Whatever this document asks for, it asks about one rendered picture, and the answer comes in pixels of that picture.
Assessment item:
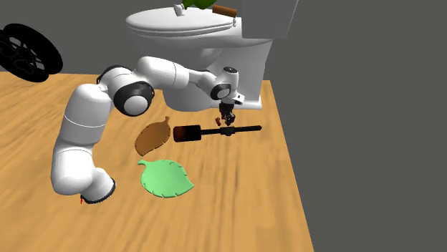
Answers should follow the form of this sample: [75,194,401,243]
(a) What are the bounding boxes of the white toilet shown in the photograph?
[125,0,299,112]

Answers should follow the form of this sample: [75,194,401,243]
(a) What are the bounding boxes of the black long-handled brush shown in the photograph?
[173,124,263,143]

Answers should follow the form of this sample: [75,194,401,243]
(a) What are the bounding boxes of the green leaf-shaped mat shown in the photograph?
[137,159,195,199]

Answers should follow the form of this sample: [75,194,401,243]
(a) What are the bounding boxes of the black spoked wheel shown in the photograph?
[0,22,64,84]

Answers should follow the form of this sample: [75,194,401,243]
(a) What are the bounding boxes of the brown leaf-shaped mat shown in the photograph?
[134,116,172,157]

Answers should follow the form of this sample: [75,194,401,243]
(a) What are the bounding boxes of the green plant leaves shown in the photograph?
[182,0,218,10]

